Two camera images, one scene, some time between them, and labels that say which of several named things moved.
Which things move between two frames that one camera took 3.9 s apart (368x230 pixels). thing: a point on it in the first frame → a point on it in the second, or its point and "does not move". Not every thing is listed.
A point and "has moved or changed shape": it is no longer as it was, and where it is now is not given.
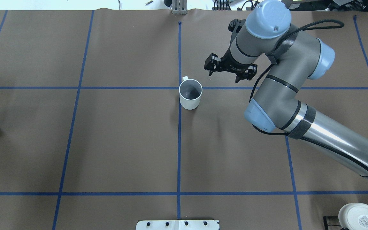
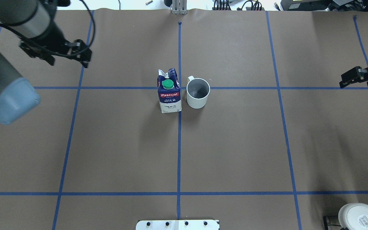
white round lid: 357,216 does not move
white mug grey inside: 190,91 has moved or changed shape
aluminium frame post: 179,7 does not move
